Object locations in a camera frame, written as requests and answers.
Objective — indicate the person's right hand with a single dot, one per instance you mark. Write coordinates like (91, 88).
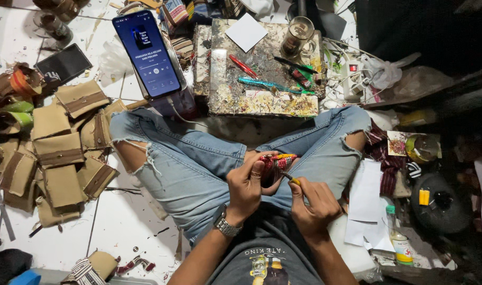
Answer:
(316, 211)

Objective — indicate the black flat wallet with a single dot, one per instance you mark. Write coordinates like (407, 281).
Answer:
(63, 63)

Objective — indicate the white square paper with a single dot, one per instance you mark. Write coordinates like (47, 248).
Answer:
(246, 32)

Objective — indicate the floral printed card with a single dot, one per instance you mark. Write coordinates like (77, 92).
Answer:
(396, 143)

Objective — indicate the silver phone stand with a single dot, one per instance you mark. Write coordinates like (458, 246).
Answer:
(177, 69)

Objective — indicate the crumpled clear plastic wrap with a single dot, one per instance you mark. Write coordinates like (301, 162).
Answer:
(114, 59)

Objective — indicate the paint-splattered work board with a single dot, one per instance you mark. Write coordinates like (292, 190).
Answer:
(260, 95)

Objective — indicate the single tan pouch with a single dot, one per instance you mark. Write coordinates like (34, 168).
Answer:
(104, 262)

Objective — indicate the silver metal wristwatch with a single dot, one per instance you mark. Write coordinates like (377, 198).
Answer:
(226, 225)

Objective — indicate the dark red striped cloth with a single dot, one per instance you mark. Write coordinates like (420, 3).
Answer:
(383, 162)

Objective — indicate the white paper sheets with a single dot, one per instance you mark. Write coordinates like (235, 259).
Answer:
(365, 202)

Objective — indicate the red woven strip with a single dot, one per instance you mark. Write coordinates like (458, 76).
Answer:
(136, 264)

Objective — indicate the red pen tool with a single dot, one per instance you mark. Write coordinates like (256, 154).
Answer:
(243, 66)

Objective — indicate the pile of tan fabric pouches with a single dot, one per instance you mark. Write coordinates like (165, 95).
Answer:
(60, 154)

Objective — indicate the grey metal strips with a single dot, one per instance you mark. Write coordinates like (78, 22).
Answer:
(5, 215)

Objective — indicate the black smartphone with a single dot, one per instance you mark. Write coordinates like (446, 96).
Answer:
(146, 53)

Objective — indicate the white plastic bag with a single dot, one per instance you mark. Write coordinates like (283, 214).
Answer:
(383, 71)

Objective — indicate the red woven patterned pouch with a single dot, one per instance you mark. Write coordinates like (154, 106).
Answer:
(275, 168)

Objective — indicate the black round lid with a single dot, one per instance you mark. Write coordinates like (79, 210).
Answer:
(441, 204)

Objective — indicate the teal toothbrush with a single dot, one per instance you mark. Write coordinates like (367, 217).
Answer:
(264, 84)

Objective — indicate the orange woven ribbon roll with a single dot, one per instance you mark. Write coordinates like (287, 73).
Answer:
(25, 79)

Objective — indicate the green and red packet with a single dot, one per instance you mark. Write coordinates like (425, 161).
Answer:
(302, 77)

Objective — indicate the dark glass jar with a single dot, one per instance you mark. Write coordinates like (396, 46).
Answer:
(54, 27)

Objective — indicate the yellow glue cup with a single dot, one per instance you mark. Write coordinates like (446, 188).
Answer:
(421, 148)

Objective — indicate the glass bottle with green cap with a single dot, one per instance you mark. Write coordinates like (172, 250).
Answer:
(399, 239)

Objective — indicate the black pen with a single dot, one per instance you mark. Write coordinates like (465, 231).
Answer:
(294, 64)

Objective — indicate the small yellow block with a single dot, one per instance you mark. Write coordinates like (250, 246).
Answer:
(424, 196)

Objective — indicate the person's legs in blue jeans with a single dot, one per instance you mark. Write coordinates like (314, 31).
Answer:
(185, 166)

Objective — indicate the clear plastic bag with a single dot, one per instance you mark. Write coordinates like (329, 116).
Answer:
(423, 81)

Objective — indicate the black and white striped pouch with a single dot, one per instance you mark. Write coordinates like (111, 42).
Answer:
(83, 274)

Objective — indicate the green ribbon rolls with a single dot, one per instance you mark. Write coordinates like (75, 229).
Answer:
(21, 114)

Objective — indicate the heap of woven fabric pieces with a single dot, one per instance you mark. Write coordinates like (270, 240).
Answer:
(177, 16)

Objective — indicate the black cloth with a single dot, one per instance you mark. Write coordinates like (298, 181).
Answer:
(5, 259)

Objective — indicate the person's left hand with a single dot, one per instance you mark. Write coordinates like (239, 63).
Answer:
(241, 190)

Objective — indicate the person's grey printed shirt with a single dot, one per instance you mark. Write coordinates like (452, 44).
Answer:
(264, 257)

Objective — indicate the blue plastic object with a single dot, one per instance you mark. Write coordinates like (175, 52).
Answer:
(25, 278)

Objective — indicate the white power strip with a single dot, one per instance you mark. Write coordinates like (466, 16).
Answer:
(351, 79)

